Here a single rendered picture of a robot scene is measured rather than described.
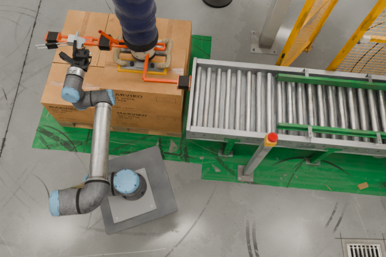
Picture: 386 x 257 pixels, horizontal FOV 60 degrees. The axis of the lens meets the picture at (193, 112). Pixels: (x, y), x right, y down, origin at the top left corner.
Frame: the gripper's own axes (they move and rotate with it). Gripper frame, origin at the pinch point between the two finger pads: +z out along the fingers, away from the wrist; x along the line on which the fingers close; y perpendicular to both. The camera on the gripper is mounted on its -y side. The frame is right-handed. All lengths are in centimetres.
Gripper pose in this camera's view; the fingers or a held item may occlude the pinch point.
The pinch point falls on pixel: (80, 38)
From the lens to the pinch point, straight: 198.5
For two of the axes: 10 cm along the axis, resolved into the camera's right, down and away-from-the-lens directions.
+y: 10.0, 0.8, 0.0
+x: 0.3, -4.0, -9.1
